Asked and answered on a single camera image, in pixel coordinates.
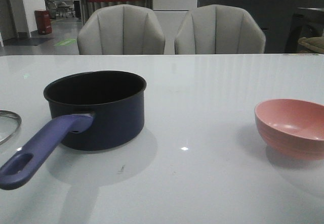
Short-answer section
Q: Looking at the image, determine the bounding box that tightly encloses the dark grey counter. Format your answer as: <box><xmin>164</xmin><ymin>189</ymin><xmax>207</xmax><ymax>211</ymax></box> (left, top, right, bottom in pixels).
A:
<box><xmin>198</xmin><ymin>0</ymin><xmax>323</xmax><ymax>54</ymax></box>

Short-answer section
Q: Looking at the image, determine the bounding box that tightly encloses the right grey upholstered chair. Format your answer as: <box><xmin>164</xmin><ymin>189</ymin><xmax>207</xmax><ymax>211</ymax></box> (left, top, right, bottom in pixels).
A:
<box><xmin>174</xmin><ymin>5</ymin><xmax>266</xmax><ymax>55</ymax></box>

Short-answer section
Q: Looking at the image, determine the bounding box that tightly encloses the dark blue saucepan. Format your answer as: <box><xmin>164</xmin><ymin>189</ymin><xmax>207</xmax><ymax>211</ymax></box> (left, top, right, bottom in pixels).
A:
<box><xmin>1</xmin><ymin>70</ymin><xmax>147</xmax><ymax>190</ymax></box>

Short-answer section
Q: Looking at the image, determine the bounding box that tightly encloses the olive cushion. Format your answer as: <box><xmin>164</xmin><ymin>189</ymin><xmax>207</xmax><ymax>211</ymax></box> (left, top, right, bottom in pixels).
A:
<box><xmin>298</xmin><ymin>36</ymin><xmax>324</xmax><ymax>54</ymax></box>

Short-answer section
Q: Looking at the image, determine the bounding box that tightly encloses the glass lid with blue knob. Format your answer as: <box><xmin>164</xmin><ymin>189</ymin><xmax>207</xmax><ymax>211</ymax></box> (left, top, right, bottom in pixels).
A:
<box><xmin>1</xmin><ymin>110</ymin><xmax>22</xmax><ymax>145</ymax></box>

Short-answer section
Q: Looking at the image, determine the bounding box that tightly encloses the white cabinet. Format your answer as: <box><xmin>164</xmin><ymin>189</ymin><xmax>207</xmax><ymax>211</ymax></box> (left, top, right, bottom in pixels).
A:
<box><xmin>152</xmin><ymin>0</ymin><xmax>197</xmax><ymax>55</ymax></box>

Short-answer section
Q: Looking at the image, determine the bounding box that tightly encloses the grey upholstered chair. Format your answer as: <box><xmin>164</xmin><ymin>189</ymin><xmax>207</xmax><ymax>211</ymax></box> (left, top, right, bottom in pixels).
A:
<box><xmin>174</xmin><ymin>5</ymin><xmax>266</xmax><ymax>55</ymax></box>
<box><xmin>77</xmin><ymin>5</ymin><xmax>166</xmax><ymax>55</ymax></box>

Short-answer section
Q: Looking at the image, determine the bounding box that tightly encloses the pink bowl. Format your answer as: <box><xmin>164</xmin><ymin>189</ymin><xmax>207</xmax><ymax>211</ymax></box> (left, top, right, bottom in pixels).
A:
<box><xmin>255</xmin><ymin>99</ymin><xmax>323</xmax><ymax>160</ymax></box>

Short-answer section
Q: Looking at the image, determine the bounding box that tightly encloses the red trash bin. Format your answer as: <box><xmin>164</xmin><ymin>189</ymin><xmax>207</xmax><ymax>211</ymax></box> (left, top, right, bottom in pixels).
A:
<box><xmin>34</xmin><ymin>10</ymin><xmax>52</xmax><ymax>34</ymax></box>

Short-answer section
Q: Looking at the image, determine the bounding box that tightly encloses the left grey upholstered chair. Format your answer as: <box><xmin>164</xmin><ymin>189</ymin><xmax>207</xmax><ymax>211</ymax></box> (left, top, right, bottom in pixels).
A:
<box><xmin>77</xmin><ymin>5</ymin><xmax>166</xmax><ymax>55</ymax></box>

